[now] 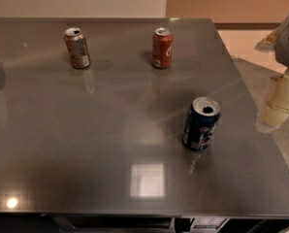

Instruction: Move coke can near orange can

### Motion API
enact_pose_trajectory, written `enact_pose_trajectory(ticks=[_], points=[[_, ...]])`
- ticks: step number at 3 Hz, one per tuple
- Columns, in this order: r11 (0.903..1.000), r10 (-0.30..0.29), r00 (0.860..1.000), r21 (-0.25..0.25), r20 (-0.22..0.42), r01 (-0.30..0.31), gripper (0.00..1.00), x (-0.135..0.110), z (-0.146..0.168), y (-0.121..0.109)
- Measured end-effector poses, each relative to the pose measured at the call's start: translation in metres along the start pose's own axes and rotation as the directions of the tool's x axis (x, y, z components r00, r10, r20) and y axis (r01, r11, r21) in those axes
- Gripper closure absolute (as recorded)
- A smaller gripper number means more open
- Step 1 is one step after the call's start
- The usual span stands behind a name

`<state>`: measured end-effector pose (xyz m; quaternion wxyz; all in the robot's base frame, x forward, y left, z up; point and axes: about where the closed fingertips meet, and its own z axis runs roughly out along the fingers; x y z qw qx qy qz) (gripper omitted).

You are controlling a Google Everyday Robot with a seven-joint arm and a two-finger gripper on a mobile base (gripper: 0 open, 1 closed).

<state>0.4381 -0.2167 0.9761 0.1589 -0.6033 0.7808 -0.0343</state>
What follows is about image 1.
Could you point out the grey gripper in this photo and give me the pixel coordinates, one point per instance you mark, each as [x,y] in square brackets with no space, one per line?
[277,108]

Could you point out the orange soda can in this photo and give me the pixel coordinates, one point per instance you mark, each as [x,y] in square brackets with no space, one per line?
[77,48]

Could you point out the blue pepsi can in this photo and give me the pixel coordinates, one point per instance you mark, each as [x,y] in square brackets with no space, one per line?
[202,118]

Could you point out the red coke can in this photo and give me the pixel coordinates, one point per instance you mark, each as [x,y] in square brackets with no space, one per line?
[162,48]

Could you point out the microwave under table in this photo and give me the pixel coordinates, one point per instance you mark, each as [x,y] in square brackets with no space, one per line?
[163,224]

